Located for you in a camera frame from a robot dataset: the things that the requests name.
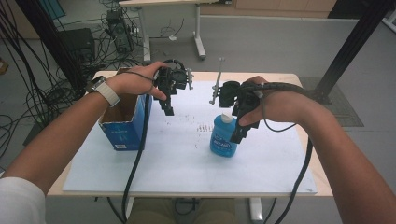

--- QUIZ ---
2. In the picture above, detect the blue cardboard box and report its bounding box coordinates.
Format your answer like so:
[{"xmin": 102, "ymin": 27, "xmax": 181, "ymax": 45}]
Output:
[{"xmin": 98, "ymin": 67, "xmax": 153, "ymax": 152}]

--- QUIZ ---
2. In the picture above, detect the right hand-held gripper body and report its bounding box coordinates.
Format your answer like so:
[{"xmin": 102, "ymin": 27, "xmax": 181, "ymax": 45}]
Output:
[{"xmin": 208, "ymin": 56, "xmax": 265, "ymax": 129}]

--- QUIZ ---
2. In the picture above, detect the black box on floor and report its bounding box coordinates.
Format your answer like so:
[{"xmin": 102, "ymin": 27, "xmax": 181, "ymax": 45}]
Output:
[{"xmin": 59, "ymin": 27, "xmax": 96, "ymax": 63}]

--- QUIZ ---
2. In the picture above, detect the person's right hand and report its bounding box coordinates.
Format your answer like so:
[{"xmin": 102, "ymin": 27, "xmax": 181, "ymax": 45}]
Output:
[{"xmin": 238, "ymin": 76, "xmax": 313, "ymax": 127}]

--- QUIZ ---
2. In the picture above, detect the white table mat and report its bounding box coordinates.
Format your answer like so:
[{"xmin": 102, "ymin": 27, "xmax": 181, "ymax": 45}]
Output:
[{"xmin": 62, "ymin": 79, "xmax": 318, "ymax": 195}]

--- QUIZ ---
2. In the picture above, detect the light wooden table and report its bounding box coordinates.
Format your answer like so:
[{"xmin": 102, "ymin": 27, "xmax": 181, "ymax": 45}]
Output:
[{"xmin": 46, "ymin": 70, "xmax": 334, "ymax": 224}]

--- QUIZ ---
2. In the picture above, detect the black metal stand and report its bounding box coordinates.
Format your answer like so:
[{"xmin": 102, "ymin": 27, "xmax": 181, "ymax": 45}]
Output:
[
  {"xmin": 15, "ymin": 0, "xmax": 88, "ymax": 94},
  {"xmin": 311, "ymin": 0, "xmax": 396, "ymax": 105}
]

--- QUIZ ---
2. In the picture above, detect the black computer tower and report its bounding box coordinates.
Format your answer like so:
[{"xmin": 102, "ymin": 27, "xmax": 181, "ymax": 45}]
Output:
[{"xmin": 106, "ymin": 8, "xmax": 134, "ymax": 54}]

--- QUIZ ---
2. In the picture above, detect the thick black gripper cable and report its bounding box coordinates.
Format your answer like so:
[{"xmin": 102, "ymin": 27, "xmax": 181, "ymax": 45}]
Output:
[
  {"xmin": 246, "ymin": 81, "xmax": 331, "ymax": 224},
  {"xmin": 120, "ymin": 93, "xmax": 152, "ymax": 224}
]

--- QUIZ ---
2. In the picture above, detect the white background desk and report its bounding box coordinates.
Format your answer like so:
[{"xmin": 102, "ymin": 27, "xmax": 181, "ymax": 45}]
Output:
[{"xmin": 118, "ymin": 0, "xmax": 233, "ymax": 63}]

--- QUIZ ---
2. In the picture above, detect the thick black left gripper cable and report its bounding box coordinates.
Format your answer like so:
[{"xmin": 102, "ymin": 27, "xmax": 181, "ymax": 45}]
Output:
[{"xmin": 120, "ymin": 93, "xmax": 152, "ymax": 224}]

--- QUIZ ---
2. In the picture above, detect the person's white sleeve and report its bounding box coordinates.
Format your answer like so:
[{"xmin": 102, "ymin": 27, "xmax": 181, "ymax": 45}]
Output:
[{"xmin": 0, "ymin": 176, "xmax": 47, "ymax": 224}]

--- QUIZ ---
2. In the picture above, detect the short black looped cable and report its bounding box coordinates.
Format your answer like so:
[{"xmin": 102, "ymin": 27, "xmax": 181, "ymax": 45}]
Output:
[{"xmin": 163, "ymin": 58, "xmax": 187, "ymax": 73}]

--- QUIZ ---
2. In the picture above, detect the grey floor grid mat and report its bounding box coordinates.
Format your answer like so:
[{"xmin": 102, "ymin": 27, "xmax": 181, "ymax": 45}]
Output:
[{"xmin": 298, "ymin": 77, "xmax": 364, "ymax": 128}]

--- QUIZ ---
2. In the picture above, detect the thin black wrist cord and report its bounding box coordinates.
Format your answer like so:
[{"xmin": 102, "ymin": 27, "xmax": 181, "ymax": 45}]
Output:
[
  {"xmin": 123, "ymin": 70, "xmax": 156, "ymax": 96},
  {"xmin": 260, "ymin": 92, "xmax": 297, "ymax": 133}
]

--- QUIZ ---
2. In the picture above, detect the thick black right gripper cable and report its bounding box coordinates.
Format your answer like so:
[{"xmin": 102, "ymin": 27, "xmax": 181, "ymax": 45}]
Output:
[{"xmin": 246, "ymin": 81, "xmax": 331, "ymax": 224}]

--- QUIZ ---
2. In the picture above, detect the person's left hand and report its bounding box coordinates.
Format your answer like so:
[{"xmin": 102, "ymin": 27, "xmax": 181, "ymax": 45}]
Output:
[{"xmin": 106, "ymin": 61, "xmax": 171, "ymax": 102}]

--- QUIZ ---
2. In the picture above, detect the blue bottle with white cap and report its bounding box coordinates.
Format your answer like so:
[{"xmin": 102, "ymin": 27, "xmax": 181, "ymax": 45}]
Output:
[{"xmin": 209, "ymin": 111, "xmax": 239, "ymax": 159}]

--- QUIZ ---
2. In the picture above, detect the wristwatch with white band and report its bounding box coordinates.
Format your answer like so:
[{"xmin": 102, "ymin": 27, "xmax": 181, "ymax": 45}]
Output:
[{"xmin": 84, "ymin": 75, "xmax": 121, "ymax": 108}]

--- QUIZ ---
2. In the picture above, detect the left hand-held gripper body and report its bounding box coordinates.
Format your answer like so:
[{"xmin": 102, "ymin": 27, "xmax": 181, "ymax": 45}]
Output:
[{"xmin": 153, "ymin": 66, "xmax": 194, "ymax": 105}]

